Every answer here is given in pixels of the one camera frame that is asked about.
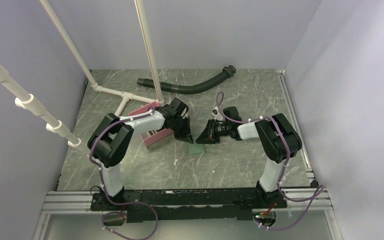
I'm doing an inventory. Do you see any white PVC pipe frame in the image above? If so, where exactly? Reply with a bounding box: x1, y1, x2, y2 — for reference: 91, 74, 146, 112
40, 0, 165, 114

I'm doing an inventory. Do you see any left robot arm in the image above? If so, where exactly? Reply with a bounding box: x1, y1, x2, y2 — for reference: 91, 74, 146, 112
87, 98, 194, 210

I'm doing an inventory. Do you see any aluminium frame rail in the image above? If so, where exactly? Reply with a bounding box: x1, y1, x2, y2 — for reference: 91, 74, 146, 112
41, 188, 334, 214

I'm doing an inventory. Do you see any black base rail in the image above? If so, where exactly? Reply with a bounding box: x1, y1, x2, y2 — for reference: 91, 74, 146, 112
90, 187, 287, 223

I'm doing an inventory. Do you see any black corrugated hose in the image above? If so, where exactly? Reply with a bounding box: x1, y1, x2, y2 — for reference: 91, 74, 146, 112
136, 65, 237, 96

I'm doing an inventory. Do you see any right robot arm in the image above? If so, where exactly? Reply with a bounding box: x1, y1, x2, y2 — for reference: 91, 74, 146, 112
196, 106, 303, 208

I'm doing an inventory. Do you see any mint green card holder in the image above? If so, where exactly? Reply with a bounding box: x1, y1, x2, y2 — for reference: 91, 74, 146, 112
188, 143, 206, 155

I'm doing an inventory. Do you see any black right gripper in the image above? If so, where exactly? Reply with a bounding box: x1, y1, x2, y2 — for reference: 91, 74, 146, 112
195, 119, 231, 145

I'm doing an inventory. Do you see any white PVC pipe with fittings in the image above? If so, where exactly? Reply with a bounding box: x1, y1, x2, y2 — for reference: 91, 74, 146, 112
0, 64, 90, 155

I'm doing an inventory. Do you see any pink card box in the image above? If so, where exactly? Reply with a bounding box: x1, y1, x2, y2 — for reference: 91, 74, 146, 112
128, 101, 174, 147

